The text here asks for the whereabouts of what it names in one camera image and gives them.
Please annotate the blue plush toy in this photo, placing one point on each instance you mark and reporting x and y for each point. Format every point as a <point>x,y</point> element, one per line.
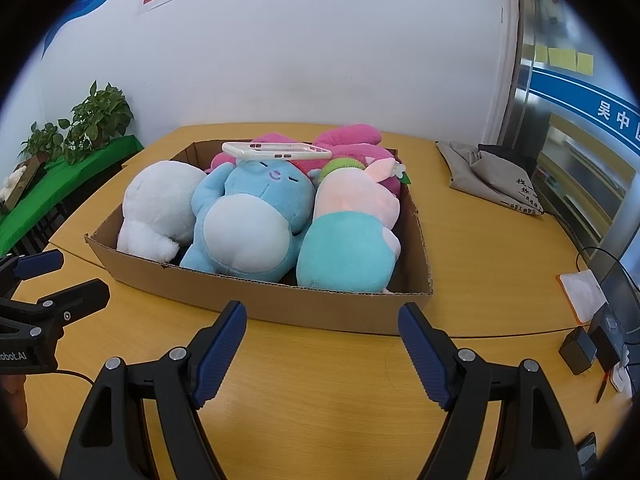
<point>250,230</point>

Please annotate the white phone case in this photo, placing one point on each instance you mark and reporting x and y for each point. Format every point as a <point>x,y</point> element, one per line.
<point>275,151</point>

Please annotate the small green potted plant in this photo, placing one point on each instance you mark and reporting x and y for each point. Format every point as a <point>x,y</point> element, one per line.
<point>42,142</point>

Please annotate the large green potted plant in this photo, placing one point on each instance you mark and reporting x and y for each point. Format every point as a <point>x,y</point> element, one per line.
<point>97,115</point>

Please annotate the black phone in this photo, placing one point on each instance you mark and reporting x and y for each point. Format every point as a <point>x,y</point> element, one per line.
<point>586,449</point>

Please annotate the wooden planter with white fluff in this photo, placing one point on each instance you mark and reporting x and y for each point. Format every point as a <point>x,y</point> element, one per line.
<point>17,182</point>

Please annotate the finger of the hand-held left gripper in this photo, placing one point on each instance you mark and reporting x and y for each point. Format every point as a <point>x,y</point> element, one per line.
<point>75,297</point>
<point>37,263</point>

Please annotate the blue door banner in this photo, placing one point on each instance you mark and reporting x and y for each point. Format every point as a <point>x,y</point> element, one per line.
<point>575,95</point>

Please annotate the yellow sticky note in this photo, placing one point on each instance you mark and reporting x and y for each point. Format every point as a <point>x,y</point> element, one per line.
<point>585,63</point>
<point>541,54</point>
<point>562,58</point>

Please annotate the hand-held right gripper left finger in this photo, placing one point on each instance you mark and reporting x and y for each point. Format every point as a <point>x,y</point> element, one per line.
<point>220,355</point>

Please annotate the black power adapter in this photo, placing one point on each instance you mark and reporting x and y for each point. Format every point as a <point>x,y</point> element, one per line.
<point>576,351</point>

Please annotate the green tablecloth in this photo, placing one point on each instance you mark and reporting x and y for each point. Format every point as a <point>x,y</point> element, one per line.
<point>65,180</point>

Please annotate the black device with stand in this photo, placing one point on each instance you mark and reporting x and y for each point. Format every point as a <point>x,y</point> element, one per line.
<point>617,305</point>

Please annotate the grey cloth bag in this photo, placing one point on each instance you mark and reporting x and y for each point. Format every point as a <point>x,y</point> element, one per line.
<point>480,180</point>

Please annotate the glass door with metal frame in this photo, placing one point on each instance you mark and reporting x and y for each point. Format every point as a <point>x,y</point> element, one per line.
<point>565,170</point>

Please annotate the white plush toy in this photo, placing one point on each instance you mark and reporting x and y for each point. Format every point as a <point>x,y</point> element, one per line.
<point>155,200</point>

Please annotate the brown cardboard box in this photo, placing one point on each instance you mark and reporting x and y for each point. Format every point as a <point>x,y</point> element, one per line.
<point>300,305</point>

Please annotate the pink and teal plush toy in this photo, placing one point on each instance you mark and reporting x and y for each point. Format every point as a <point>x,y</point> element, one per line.
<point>345,255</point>

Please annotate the white pouch with orange edge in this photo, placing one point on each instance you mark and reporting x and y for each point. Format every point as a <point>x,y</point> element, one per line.
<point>582,295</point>

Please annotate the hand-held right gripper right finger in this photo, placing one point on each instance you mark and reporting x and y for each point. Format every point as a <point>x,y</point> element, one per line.
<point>425,355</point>

